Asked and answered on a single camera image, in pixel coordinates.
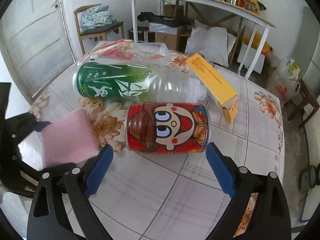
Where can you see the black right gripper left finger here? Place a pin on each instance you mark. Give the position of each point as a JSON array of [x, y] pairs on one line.
[[48, 218]]

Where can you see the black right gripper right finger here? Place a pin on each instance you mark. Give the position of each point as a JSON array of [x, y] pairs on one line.
[[258, 208]]

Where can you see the pink cloth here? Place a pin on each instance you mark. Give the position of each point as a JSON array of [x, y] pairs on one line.
[[69, 140]]

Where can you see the green label plastic bottle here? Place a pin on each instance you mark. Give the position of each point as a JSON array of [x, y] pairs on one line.
[[137, 82]]

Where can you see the red clear plastic wrapper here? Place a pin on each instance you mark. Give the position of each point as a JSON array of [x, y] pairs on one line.
[[115, 50]]

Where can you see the brown wooden stool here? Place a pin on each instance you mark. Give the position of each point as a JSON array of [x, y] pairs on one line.
[[307, 98]]

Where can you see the yellow cardboard box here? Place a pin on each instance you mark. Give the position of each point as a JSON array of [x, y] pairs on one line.
[[225, 96]]

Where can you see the red cartoon can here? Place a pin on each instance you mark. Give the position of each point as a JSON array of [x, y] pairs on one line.
[[167, 128]]

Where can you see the white plastic shopping bag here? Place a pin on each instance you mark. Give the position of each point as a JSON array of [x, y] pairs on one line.
[[283, 81]]

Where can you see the white door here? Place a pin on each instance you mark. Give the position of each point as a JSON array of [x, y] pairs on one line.
[[35, 44]]

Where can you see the wooden chair with cushion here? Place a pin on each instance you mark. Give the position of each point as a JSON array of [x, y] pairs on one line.
[[95, 21]]

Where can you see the white sack under table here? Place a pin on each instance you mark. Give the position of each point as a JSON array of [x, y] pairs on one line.
[[213, 43]]

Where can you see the clear plastic container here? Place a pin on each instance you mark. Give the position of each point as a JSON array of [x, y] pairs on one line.
[[144, 54]]

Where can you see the brown cardboard box under table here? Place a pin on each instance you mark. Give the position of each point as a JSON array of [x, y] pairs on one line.
[[171, 41]]

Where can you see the white long side table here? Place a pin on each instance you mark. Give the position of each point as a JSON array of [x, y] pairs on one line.
[[235, 11]]

